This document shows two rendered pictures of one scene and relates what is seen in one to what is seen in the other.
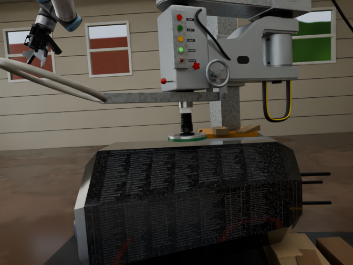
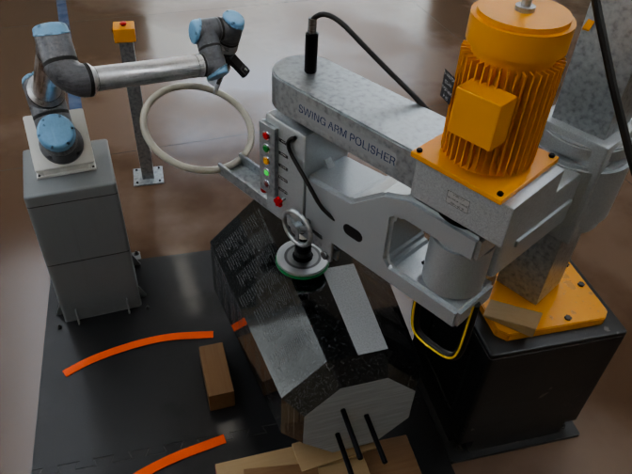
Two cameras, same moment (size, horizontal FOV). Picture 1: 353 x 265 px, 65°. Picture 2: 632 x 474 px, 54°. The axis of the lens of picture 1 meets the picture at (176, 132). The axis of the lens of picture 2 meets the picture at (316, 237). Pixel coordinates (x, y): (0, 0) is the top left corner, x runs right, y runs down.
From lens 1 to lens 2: 2.51 m
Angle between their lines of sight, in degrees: 69
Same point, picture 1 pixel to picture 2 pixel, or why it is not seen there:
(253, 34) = (375, 211)
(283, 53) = (431, 271)
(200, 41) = (294, 175)
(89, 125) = not seen: outside the picture
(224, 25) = (575, 102)
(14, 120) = not seen: outside the picture
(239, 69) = (345, 240)
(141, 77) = not seen: outside the picture
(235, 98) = (545, 249)
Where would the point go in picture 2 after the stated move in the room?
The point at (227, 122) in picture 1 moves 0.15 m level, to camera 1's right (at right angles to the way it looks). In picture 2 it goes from (512, 274) to (533, 300)
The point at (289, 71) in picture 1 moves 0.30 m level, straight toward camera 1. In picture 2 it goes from (432, 304) to (334, 299)
